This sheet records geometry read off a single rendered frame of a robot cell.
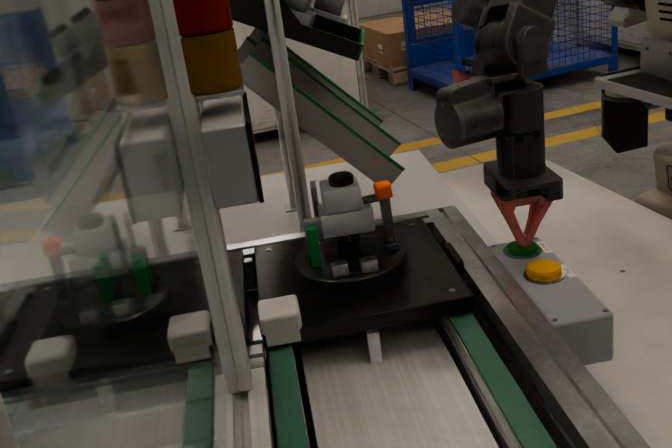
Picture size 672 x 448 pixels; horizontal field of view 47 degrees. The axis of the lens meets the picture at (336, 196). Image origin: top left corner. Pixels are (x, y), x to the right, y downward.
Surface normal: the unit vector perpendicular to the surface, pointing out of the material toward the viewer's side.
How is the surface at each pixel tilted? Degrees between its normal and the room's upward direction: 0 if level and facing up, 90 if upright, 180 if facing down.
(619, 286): 0
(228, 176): 90
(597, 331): 90
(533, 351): 0
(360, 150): 90
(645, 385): 0
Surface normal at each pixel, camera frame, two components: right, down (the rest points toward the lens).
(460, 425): -0.13, -0.93
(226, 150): 0.14, 0.34
